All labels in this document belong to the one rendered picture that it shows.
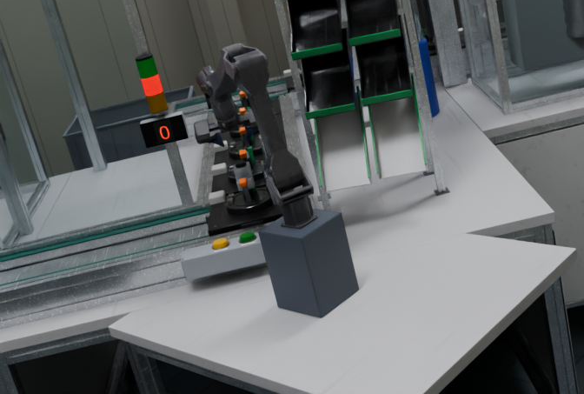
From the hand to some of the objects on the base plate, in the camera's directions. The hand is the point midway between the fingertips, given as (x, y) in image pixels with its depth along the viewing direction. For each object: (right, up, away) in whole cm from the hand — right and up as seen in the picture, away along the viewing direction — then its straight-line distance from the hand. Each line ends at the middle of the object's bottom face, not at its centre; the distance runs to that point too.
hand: (233, 135), depth 246 cm
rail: (-19, -40, -4) cm, 44 cm away
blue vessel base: (+61, +11, +84) cm, 104 cm away
